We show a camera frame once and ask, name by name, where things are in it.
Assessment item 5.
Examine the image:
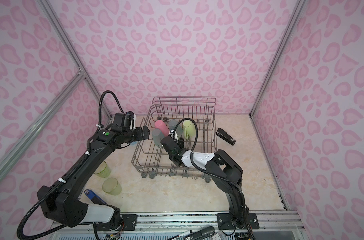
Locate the pink plastic cup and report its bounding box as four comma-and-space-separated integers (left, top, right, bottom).
155, 120, 170, 137

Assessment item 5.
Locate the grey wire dish rack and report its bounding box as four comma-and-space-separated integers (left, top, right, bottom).
132, 96, 217, 183

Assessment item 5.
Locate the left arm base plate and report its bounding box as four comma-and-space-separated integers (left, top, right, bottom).
96, 214, 138, 232

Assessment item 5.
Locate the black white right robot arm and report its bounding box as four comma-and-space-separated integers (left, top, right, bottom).
161, 129, 256, 240

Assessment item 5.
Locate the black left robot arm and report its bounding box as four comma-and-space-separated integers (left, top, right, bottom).
17, 110, 150, 240

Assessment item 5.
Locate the light green textured cup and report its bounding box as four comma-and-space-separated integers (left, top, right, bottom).
102, 178, 122, 196

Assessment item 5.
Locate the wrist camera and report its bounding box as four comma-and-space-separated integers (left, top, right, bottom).
174, 134, 184, 147
126, 111, 137, 129

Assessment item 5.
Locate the cream green-handled mug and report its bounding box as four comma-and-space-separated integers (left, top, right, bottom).
183, 120, 196, 139

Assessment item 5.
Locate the black stapler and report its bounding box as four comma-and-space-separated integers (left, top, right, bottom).
216, 128, 236, 146

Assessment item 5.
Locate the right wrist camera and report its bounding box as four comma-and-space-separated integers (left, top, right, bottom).
174, 134, 184, 147

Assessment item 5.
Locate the blue black small box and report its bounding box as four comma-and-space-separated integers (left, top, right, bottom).
84, 189, 107, 205

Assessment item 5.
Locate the teal textured plastic cup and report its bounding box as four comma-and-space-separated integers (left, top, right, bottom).
169, 119, 184, 137

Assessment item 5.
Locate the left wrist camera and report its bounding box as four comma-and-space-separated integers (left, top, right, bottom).
126, 111, 137, 129

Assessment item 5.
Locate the pale green cup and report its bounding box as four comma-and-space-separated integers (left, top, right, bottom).
94, 161, 111, 178

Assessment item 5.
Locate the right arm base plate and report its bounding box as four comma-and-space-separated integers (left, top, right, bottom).
216, 213, 260, 230

